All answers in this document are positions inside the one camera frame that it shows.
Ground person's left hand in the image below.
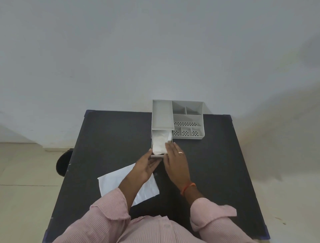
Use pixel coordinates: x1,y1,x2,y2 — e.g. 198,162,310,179
126,148,164,185

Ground person's right hand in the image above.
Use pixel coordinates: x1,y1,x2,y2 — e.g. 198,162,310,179
163,142,192,189

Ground grey organizer drawer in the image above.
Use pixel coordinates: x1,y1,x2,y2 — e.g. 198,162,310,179
150,129,175,159

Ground person's right forearm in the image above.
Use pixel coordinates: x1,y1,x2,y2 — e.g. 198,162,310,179
180,182,237,233

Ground person's left forearm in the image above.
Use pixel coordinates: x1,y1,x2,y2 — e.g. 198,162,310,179
90,176,151,226

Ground white folded cloth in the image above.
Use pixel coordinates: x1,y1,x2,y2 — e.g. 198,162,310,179
152,131,173,155

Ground orange wrist thread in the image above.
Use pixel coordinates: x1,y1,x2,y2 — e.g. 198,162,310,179
180,182,197,196

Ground grey plastic desk organizer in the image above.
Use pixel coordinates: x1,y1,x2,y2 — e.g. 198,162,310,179
151,99,206,140

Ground white plastic bag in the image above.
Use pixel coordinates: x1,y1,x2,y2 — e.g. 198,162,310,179
97,163,160,207

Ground pink striped shirt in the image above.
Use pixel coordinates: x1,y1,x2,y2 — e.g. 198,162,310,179
52,187,258,243

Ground black round stool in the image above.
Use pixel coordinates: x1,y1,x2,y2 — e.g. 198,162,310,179
56,148,75,178

